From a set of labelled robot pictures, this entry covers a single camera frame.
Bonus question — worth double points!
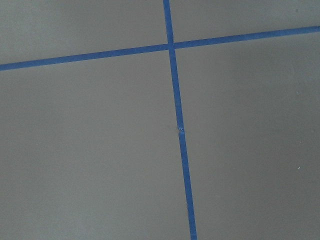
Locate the crossing blue tape line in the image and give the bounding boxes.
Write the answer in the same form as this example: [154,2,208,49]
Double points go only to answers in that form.
[0,26,320,71]

